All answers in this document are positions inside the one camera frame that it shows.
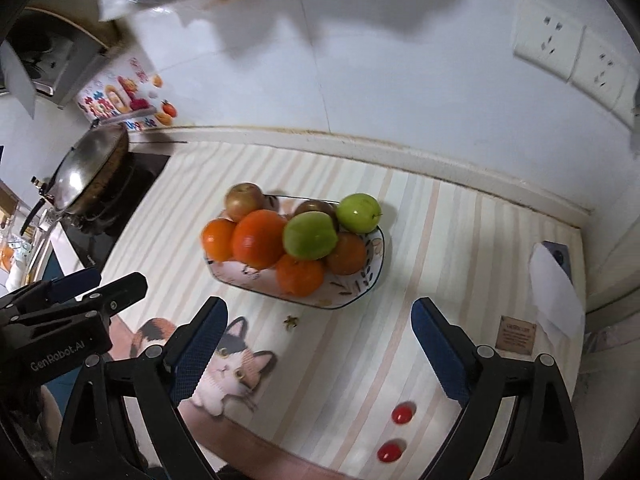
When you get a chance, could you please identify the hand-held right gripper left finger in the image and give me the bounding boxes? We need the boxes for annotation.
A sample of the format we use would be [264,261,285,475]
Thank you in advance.
[52,296,230,480]

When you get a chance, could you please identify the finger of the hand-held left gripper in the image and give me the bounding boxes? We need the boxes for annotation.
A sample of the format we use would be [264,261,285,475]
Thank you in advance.
[75,272,149,318]
[10,267,103,311]

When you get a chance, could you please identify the metal wok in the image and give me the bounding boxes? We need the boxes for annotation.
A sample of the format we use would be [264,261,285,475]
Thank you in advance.
[20,125,137,236]

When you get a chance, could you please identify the dark blue tissue pack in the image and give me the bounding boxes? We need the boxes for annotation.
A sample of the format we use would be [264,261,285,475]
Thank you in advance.
[542,241,571,281]

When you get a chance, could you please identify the small orange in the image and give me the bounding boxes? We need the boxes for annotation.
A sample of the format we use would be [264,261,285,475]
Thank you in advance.
[276,254,326,297]
[201,218,237,262]

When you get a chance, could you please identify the green apple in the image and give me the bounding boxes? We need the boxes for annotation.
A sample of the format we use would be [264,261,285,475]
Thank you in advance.
[282,211,338,261]
[335,192,383,234]

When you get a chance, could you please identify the white wall socket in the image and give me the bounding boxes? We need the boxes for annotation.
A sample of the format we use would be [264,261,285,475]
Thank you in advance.
[570,27,635,111]
[511,0,587,81]
[620,75,640,128]

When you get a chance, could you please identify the striped tablecloth with cat print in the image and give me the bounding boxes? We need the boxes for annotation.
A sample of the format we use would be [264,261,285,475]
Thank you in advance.
[102,140,588,480]

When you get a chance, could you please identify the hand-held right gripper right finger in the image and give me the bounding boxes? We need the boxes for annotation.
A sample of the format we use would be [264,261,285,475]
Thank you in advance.
[411,297,586,480]

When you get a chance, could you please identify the large red-orange orange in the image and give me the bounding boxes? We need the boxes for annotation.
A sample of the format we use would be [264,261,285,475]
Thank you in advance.
[231,209,288,270]

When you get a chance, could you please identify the colourful wall stickers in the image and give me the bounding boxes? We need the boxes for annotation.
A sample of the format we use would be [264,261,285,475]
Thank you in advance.
[77,55,178,133]

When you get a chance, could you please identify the person's left forearm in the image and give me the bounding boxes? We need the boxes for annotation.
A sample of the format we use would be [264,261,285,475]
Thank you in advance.
[36,385,68,443]

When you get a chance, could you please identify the black glass stove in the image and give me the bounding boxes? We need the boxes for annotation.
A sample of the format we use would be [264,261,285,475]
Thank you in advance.
[62,152,171,271]

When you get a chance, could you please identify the black range hood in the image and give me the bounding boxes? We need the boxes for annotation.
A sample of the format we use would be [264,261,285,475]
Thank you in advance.
[0,5,117,111]

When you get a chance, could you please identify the brown round fruit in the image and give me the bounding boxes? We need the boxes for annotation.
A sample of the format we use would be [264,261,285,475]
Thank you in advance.
[325,231,368,276]
[292,199,337,226]
[224,182,266,222]

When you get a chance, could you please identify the brown label tag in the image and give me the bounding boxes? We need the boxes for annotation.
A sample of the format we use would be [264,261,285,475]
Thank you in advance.
[496,316,538,356]

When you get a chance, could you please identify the blue kitchen cabinet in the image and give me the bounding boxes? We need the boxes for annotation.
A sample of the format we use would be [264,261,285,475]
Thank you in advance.
[40,250,76,291]

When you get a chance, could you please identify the white tissue paper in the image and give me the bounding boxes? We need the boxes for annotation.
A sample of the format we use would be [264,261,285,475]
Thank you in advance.
[529,242,585,341]

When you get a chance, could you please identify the floral ceramic plate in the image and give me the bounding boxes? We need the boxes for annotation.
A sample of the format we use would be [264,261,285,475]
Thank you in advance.
[202,194,386,311]

